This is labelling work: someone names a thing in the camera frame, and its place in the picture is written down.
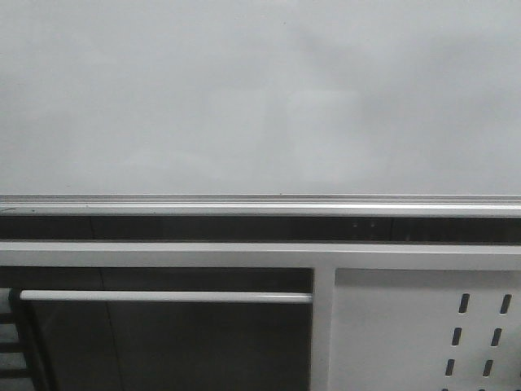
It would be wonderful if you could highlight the white perforated metal panel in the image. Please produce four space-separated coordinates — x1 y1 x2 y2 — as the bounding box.
329 269 520 390

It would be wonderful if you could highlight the white horizontal rod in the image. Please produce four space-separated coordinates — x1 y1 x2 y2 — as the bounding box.
20 290 313 304

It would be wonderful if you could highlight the grey metal stand frame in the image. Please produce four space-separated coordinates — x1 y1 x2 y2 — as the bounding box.
1 241 520 390

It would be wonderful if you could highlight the white whiteboard with aluminium frame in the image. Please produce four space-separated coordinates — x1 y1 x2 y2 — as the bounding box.
1 1 520 218

